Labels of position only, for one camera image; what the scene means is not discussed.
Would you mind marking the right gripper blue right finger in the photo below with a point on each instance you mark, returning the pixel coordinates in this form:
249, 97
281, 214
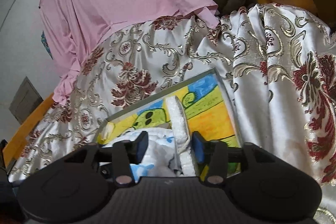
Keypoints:
201, 148

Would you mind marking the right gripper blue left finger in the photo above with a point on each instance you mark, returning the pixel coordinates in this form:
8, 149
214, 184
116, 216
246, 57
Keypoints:
139, 147

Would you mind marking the white fluffy sock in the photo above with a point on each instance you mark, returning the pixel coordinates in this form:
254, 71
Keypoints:
182, 138

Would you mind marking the white blue patterned sock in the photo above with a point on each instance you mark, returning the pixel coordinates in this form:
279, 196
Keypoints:
161, 158

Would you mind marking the grey tray with cartoon picture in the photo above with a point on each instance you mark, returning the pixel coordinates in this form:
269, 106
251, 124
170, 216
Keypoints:
205, 103

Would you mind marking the floral satin bedspread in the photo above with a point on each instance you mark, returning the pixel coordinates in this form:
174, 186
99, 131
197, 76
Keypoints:
265, 75

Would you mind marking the grey door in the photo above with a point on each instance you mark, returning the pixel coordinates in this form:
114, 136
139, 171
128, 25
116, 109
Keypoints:
25, 101

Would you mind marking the pink hanging sheet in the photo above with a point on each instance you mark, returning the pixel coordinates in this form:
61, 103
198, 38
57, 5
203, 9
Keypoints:
118, 3

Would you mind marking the wooden bed rail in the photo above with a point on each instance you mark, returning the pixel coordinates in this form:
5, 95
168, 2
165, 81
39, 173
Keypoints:
13, 149

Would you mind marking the colourful wall poster left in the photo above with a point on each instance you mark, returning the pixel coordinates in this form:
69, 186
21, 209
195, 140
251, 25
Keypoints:
45, 44

